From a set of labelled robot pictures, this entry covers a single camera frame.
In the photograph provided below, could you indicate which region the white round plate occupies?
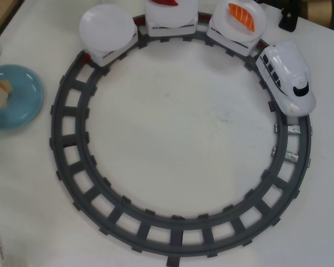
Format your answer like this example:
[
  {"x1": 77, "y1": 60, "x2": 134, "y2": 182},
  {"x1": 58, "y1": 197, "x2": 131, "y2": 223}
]
[
  {"x1": 144, "y1": 0, "x2": 199, "y2": 29},
  {"x1": 212, "y1": 0, "x2": 267, "y2": 44},
  {"x1": 78, "y1": 3, "x2": 136, "y2": 52}
]

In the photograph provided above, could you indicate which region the orange salmon nigiri sushi toy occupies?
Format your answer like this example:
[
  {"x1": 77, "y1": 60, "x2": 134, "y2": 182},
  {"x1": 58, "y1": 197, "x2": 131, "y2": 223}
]
[{"x1": 225, "y1": 2, "x2": 257, "y2": 36}]

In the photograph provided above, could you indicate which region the grey circular toy train track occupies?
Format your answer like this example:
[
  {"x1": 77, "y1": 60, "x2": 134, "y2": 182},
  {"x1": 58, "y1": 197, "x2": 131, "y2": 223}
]
[{"x1": 48, "y1": 11, "x2": 313, "y2": 267}]

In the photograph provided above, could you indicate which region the red tuna sushi toy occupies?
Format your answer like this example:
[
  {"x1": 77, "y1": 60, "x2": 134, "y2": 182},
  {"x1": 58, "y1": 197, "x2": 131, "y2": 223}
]
[{"x1": 151, "y1": 0, "x2": 180, "y2": 7}]

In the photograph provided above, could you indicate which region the white Shinkansen toy locomotive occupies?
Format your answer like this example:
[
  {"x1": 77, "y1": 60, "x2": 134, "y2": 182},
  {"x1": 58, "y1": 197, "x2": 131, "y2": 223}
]
[{"x1": 254, "y1": 39, "x2": 317, "y2": 117}]

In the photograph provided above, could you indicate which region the blue round dish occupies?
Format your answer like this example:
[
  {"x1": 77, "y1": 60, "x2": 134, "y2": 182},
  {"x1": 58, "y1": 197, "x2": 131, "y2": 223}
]
[{"x1": 0, "y1": 64, "x2": 44, "y2": 130}]

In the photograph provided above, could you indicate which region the brown wooden furniture piece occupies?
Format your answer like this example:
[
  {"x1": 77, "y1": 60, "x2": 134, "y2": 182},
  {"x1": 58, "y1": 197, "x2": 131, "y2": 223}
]
[{"x1": 297, "y1": 0, "x2": 334, "y2": 32}]

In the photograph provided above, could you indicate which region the silver foil tape strip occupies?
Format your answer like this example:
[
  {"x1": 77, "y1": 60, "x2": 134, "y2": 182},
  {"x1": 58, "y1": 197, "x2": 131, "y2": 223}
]
[
  {"x1": 271, "y1": 146, "x2": 311, "y2": 168},
  {"x1": 273, "y1": 123, "x2": 314, "y2": 136}
]

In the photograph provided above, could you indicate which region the black table clamp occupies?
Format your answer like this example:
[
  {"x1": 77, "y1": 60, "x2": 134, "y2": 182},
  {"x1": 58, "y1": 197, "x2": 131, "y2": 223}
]
[{"x1": 278, "y1": 7, "x2": 299, "y2": 32}]

